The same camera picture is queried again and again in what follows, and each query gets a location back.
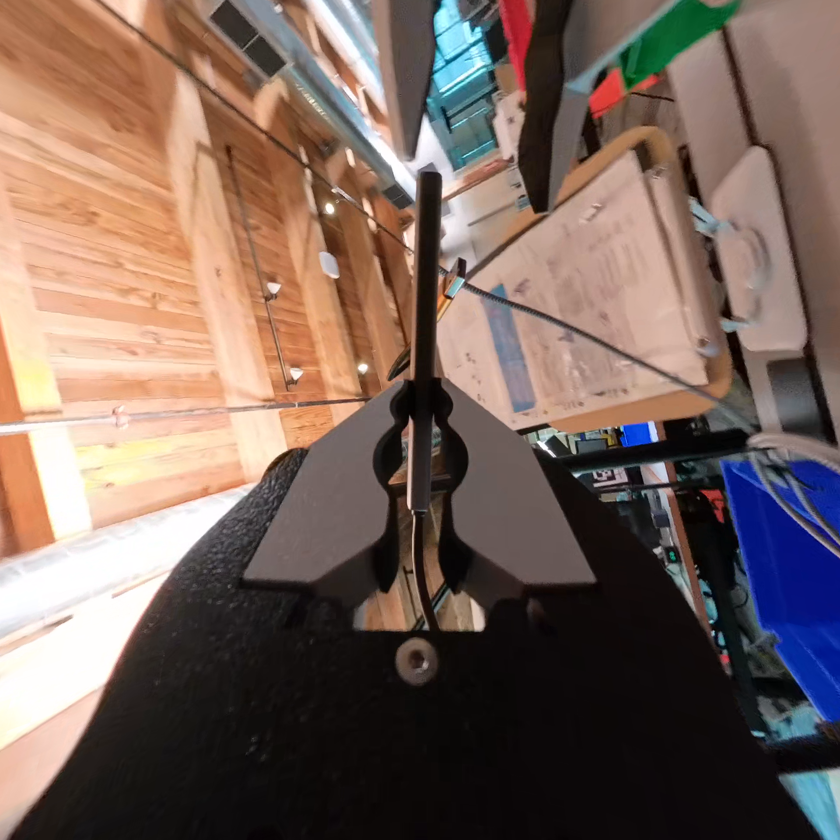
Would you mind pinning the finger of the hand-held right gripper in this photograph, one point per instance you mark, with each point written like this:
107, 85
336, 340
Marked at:
571, 131
407, 65

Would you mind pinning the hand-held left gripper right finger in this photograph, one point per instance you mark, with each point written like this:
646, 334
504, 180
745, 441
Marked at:
518, 518

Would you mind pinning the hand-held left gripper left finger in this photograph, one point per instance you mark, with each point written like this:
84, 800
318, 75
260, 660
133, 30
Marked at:
315, 518

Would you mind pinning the green plastic bin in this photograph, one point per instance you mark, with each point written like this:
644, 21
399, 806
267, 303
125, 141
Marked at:
682, 33

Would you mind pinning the grey USB hub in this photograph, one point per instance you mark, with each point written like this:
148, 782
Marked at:
425, 295

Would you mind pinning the blue plastic bin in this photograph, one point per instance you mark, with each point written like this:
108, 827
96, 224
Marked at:
787, 590

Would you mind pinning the fiducial marker board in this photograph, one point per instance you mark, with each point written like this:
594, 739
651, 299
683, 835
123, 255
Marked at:
610, 478

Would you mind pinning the document stand with instruction sheet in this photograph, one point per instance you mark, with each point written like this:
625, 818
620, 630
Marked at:
590, 295

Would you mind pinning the instruction sheet on wooden stand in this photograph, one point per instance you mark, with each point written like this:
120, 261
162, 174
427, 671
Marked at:
754, 262

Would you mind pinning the silver ventilation duct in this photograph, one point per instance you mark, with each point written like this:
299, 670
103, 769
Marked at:
341, 79

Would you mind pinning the black metal post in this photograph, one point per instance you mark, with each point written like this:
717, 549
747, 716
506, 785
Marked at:
656, 451

